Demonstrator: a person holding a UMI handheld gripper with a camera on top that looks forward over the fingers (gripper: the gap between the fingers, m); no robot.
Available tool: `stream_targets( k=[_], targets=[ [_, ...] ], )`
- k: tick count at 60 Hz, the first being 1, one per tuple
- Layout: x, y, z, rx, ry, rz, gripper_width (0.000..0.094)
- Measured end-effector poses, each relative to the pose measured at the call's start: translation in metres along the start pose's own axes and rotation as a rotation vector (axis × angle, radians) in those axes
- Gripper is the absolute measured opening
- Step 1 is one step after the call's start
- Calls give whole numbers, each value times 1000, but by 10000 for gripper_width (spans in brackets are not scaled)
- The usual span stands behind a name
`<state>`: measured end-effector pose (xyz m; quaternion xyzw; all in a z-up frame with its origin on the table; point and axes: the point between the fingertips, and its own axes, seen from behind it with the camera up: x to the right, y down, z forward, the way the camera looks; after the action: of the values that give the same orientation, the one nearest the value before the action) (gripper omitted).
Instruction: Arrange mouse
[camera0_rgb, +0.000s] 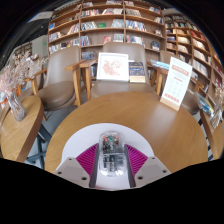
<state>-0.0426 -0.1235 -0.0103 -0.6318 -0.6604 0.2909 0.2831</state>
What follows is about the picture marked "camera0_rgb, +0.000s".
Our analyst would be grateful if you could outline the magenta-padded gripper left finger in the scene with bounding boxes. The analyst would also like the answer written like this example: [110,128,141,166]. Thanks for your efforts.
[54,143,100,189]

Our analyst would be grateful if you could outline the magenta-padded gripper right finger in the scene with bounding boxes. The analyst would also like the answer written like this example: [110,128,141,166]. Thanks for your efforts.
[123,143,172,189]

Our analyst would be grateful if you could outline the transparent computer mouse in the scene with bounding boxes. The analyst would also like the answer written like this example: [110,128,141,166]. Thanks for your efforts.
[98,130,128,178]

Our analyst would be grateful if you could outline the white mouse pad red rest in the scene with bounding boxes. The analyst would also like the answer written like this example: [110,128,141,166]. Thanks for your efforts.
[55,122,155,191]

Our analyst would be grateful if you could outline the round wooden side table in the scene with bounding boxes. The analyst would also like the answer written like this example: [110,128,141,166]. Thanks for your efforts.
[199,109,224,160]
[0,95,46,163]

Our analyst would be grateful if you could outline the glass vase with dried flowers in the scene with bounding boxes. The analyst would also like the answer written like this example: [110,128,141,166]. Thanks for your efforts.
[209,84,224,129]
[0,51,48,122]

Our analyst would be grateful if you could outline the stack of magazines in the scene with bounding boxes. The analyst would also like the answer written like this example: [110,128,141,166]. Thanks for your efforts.
[196,93,216,118]

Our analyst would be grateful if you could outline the white sign in wooden stand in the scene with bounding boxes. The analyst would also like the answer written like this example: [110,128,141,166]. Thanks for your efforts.
[159,55,194,112]

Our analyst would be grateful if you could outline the dark blue book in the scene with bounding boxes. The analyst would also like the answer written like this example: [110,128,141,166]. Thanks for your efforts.
[128,61,147,84]

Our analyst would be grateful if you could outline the white framed red print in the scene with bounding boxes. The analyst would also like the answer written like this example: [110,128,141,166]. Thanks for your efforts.
[96,51,130,83]

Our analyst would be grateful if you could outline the wooden shelf with red boxes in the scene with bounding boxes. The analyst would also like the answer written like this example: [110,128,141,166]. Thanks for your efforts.
[209,49,224,98]

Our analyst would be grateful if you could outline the distant wooden bookshelf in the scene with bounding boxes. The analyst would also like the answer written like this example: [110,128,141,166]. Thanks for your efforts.
[13,41,34,58]

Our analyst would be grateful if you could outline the tall wooden bookshelf with books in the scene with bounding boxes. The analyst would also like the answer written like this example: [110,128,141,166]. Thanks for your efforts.
[163,13,218,88]

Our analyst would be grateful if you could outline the wide wooden bookshelf with books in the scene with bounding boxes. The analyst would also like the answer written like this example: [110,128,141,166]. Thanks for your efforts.
[47,0,166,56]

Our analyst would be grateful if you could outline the hanging white ceiling sign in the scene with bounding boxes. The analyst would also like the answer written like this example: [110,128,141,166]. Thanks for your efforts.
[28,11,54,24]

